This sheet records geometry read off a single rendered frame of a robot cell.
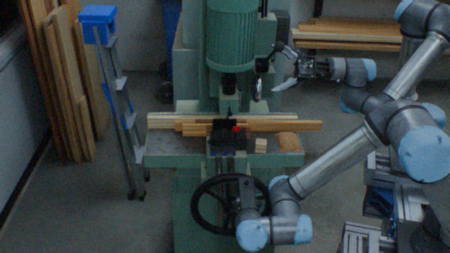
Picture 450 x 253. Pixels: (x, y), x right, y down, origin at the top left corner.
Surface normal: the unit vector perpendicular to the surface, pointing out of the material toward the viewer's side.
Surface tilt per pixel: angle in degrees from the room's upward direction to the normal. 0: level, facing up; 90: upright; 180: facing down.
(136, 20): 90
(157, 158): 90
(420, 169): 84
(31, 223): 1
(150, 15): 90
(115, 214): 0
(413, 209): 0
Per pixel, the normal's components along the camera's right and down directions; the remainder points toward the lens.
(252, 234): 0.00, 0.06
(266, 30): 0.05, 0.55
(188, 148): 0.04, -0.84
